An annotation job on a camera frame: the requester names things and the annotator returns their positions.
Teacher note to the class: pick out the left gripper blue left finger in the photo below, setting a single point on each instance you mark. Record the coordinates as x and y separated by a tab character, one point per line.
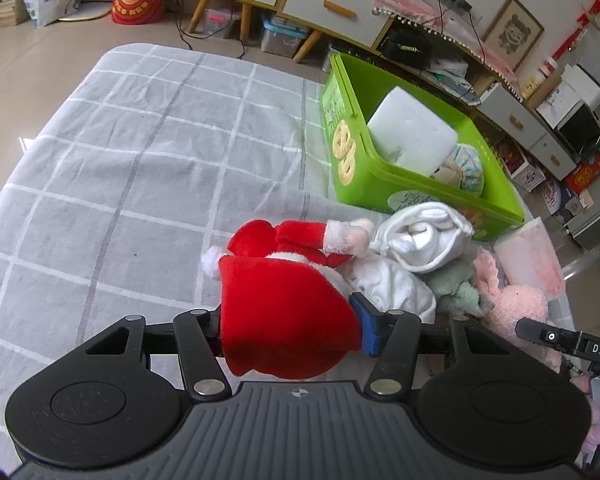
214	329

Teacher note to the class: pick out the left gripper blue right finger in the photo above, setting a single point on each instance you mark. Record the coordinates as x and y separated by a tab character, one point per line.
373	325

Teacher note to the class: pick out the white cloth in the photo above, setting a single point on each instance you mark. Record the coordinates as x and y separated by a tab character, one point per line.
390	287

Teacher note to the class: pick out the red santa plush toy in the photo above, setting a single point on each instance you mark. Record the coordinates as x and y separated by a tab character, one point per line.
285	307

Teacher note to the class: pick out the white sock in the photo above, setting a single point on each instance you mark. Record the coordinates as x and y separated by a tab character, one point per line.
423	237

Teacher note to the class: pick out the grey green small cloth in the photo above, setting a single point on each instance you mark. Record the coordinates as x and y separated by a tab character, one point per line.
453	286

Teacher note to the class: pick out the grey checked tablecloth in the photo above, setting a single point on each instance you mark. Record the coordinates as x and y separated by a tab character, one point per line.
105	367

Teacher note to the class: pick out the white foam block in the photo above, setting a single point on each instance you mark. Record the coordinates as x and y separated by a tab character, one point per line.
409	135

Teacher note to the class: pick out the green plastic storage bin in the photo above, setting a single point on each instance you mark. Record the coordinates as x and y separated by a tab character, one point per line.
352	93

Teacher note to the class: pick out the white microwave oven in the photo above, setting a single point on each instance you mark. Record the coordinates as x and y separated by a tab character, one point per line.
572	110

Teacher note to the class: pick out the black box under bench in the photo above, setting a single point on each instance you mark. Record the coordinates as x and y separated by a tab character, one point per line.
406	46

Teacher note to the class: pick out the clear storage box blue lid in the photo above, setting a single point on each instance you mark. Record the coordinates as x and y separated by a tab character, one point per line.
281	36

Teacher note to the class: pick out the low wooden tv bench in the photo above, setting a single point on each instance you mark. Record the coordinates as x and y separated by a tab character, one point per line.
505	109

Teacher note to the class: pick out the framed cartoon picture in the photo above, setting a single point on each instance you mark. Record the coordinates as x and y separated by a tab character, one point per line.
513	33

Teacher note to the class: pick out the pink table runner cloth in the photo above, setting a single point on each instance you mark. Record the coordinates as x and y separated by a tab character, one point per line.
436	21

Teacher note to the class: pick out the red hanging wall ornament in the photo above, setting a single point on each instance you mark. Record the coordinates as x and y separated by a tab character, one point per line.
586	20

